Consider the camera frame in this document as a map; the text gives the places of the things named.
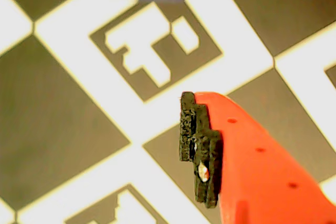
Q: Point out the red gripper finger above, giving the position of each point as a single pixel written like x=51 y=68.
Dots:
x=257 y=176

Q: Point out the black white marker mat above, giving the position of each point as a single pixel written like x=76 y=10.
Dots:
x=65 y=116

